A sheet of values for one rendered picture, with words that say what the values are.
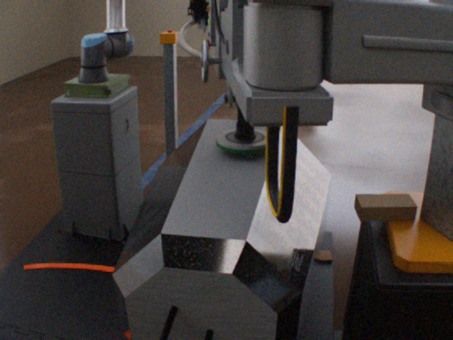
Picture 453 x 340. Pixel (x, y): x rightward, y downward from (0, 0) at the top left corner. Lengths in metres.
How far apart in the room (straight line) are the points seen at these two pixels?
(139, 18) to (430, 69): 8.15
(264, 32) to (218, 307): 0.73
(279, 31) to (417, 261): 0.76
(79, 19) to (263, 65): 8.75
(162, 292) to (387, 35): 0.89
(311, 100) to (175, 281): 0.59
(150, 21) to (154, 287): 7.96
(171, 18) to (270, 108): 7.91
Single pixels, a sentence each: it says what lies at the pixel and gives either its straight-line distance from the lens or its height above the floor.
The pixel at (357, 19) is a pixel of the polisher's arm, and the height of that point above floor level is 1.43.
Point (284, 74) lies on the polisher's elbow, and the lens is 1.10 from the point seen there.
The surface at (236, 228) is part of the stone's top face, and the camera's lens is 1.40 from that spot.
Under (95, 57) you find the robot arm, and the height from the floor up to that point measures 1.07.
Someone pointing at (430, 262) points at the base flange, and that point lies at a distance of 1.46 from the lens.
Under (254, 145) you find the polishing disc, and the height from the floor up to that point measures 0.90.
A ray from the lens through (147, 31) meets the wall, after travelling 9.16.
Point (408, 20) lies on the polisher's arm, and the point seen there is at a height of 1.44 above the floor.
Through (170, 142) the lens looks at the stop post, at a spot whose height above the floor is 0.23.
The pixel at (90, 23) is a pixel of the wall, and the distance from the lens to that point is 9.66.
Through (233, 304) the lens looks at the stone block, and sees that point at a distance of 1.37.
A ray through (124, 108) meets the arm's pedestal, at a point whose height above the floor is 0.76.
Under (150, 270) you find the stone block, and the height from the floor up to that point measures 0.76.
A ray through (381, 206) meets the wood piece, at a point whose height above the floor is 0.83.
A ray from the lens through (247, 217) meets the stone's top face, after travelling 1.46.
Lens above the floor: 1.53
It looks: 23 degrees down
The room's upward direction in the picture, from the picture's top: straight up
